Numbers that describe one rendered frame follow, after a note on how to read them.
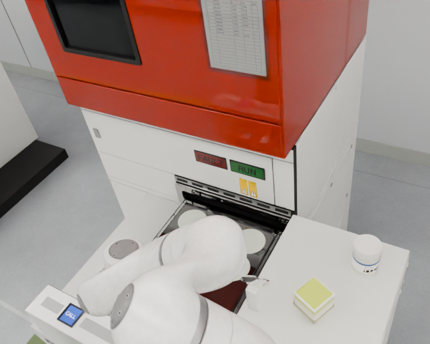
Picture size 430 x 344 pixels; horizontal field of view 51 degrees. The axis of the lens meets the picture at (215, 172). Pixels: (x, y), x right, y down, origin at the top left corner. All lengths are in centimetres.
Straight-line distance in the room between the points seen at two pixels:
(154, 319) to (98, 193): 265
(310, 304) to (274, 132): 43
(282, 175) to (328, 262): 28
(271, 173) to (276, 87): 34
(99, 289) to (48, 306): 54
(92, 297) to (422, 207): 224
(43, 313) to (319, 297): 76
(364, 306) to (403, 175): 184
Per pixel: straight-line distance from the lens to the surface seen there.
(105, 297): 87
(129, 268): 84
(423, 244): 266
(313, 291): 117
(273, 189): 138
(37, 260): 291
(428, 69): 273
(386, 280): 130
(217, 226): 63
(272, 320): 121
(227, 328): 54
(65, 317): 136
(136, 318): 50
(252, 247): 142
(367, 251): 122
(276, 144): 118
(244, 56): 107
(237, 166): 138
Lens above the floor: 202
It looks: 42 degrees down
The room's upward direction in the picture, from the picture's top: 10 degrees counter-clockwise
